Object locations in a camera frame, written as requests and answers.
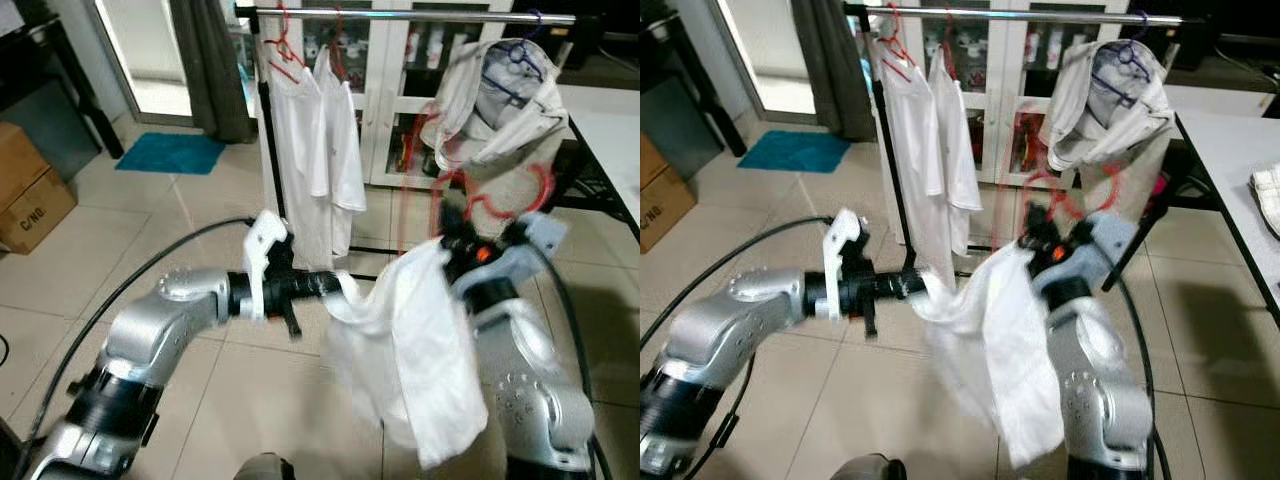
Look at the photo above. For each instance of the thin white garment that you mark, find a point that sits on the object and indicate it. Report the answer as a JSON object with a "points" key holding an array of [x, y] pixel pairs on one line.
{"points": [[1000, 350], [420, 340]]}

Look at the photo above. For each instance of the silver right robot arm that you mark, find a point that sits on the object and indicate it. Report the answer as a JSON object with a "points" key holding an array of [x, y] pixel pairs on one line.
{"points": [[1100, 400], [540, 400]]}

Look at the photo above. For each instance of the blue floor mat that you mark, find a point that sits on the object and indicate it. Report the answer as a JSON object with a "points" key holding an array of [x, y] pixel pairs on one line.
{"points": [[170, 153], [795, 150]]}

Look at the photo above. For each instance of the red plastic hanger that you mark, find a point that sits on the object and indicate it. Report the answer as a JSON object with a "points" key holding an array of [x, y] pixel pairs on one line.
{"points": [[488, 210], [893, 42], [948, 50], [285, 45], [1070, 210], [338, 50]]}

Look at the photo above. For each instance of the white glass-door cabinet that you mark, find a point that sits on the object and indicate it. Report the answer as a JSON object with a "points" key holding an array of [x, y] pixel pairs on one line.
{"points": [[385, 100], [1000, 100]]}

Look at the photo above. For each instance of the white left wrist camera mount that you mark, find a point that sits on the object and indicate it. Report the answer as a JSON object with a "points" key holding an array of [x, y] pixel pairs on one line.
{"points": [[265, 240], [845, 240]]}

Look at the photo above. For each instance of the beige hooded jacket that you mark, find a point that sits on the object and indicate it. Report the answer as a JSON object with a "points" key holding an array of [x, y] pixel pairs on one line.
{"points": [[460, 90], [1075, 90]]}

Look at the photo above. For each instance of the black desk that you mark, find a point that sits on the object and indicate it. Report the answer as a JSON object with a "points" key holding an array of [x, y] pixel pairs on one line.
{"points": [[40, 60], [680, 50]]}

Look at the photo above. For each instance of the white folded cloth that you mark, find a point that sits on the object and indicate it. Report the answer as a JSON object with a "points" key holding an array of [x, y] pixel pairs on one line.
{"points": [[1268, 200]]}

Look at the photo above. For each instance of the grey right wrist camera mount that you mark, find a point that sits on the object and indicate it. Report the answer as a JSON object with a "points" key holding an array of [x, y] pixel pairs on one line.
{"points": [[540, 235], [1115, 235]]}

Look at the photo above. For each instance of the blue hanger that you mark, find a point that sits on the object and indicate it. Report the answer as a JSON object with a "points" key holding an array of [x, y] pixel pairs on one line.
{"points": [[515, 57], [1125, 57]]}

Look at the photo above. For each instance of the white table with black legs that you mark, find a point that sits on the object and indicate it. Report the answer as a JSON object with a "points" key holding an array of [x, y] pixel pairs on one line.
{"points": [[610, 130], [1230, 140]]}

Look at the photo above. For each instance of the glass balcony door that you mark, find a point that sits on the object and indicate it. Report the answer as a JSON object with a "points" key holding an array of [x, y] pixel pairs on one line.
{"points": [[780, 50], [150, 50]]}

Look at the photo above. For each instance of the dark grey curtain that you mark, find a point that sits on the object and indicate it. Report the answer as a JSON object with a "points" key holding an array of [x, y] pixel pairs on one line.
{"points": [[210, 60], [830, 60]]}

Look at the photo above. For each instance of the grey left robot leg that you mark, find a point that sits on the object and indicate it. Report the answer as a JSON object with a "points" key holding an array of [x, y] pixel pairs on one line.
{"points": [[868, 468], [265, 468]]}

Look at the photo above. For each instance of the metal clothes rack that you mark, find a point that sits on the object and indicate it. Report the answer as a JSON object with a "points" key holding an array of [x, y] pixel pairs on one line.
{"points": [[1020, 13], [420, 15]]}

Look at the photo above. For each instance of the cardboard box printed C/NO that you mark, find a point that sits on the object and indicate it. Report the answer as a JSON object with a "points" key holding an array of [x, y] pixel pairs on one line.
{"points": [[35, 215], [665, 210]]}

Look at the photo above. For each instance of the white shirt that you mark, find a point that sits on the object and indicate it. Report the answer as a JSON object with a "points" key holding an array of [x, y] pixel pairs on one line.
{"points": [[295, 160], [960, 150], [905, 150], [345, 150]]}

